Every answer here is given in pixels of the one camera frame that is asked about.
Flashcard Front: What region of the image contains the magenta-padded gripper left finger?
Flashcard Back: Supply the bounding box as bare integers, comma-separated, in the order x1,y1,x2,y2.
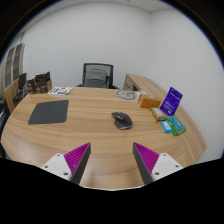
42,142,92,185

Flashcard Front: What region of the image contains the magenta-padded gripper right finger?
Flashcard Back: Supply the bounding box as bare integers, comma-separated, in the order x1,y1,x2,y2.
132,142,184,185

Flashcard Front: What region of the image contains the dark grey computer mouse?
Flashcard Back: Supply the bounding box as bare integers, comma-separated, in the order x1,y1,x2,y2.
111,111,134,131

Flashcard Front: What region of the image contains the dark grey mouse pad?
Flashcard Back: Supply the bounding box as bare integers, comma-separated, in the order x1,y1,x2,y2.
27,99,70,126

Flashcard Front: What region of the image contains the blue wipes packet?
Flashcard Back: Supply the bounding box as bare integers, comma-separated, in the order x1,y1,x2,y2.
160,120,173,134

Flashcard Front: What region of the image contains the green wipes packet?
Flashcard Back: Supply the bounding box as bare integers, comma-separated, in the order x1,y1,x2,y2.
165,115,187,136

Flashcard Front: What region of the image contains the tan small packet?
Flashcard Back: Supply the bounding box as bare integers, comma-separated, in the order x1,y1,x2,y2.
149,106,167,122

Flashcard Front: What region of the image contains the purple standing package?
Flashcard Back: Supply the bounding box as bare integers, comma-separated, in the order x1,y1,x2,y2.
159,86,184,117

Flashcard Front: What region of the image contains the orange-brown cardboard box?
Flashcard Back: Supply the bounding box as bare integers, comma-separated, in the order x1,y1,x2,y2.
137,93,162,109

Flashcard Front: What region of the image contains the white green purple printed sheet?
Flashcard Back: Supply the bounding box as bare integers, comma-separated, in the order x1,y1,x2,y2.
47,86,74,96

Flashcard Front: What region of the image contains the black leather chair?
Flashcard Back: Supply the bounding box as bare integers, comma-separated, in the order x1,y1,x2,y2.
0,98,10,158

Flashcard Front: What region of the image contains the round grey printed disc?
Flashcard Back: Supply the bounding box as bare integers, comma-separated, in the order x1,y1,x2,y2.
115,89,141,101

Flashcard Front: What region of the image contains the large brown cardboard box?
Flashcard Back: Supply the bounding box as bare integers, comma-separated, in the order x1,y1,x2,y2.
34,79,53,94

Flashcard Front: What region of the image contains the wooden side desk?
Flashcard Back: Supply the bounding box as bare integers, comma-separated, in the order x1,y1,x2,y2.
123,73,174,101

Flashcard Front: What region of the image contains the small brown cardboard box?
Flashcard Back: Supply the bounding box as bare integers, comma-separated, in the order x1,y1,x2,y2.
26,78,37,95

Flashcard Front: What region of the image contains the black flat box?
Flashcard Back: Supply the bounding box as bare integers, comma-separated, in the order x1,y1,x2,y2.
34,71,52,84

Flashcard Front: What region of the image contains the grey backpack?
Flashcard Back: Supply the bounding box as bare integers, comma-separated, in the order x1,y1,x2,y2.
83,68,108,89

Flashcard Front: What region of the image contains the black mesh office chair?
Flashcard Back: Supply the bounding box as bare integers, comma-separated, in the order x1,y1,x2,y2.
76,62,119,90

